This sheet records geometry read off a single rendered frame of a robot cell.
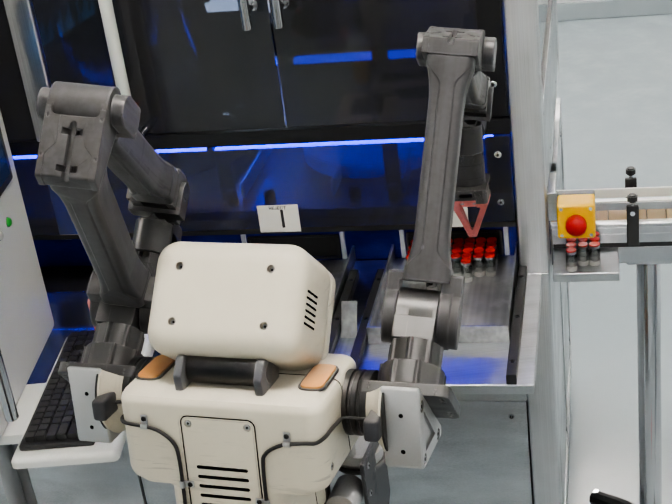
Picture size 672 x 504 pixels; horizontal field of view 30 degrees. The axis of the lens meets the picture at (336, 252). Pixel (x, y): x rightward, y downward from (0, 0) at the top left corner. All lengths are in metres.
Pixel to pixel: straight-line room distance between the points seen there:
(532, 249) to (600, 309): 1.68
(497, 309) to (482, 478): 0.53
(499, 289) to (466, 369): 0.29
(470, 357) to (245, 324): 0.79
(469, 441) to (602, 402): 1.02
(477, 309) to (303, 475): 0.91
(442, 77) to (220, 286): 0.41
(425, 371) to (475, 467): 1.21
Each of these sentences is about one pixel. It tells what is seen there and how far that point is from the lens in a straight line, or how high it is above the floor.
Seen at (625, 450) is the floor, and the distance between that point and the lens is 3.52.
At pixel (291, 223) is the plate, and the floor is 1.01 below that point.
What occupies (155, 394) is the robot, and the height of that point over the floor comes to 1.24.
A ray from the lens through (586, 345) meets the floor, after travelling 3.97.
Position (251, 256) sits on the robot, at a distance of 1.57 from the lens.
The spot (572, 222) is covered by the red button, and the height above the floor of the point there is 1.01.
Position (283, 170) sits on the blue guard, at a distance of 2.49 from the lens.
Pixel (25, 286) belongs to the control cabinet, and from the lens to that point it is 2.60.
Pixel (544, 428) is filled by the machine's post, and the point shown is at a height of 0.51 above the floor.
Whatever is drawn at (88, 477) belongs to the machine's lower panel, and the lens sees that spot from 3.05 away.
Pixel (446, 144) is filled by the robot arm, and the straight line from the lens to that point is 1.67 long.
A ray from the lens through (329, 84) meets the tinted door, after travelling 2.42.
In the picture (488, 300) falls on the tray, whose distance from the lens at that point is 2.43.
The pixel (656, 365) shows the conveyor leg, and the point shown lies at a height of 0.57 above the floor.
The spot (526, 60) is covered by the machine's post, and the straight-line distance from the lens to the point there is 2.35.
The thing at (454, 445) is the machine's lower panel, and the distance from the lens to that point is 2.76.
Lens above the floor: 2.07
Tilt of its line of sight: 26 degrees down
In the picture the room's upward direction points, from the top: 8 degrees counter-clockwise
